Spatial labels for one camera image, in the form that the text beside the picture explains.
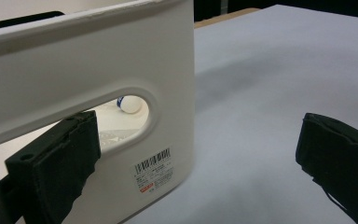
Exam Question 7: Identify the white plastic storage bin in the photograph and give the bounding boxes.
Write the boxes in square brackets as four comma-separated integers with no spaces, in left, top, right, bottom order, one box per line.
[0,0,196,224]

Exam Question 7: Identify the pale blue table mat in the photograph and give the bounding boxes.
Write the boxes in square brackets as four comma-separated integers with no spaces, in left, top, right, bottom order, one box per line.
[127,3,358,224]

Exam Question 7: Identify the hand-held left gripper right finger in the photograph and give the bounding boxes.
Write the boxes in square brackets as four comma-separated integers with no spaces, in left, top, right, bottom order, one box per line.
[295,112,358,224]

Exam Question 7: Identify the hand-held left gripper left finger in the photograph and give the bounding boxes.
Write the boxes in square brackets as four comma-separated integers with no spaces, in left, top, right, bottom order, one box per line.
[5,110,102,224]

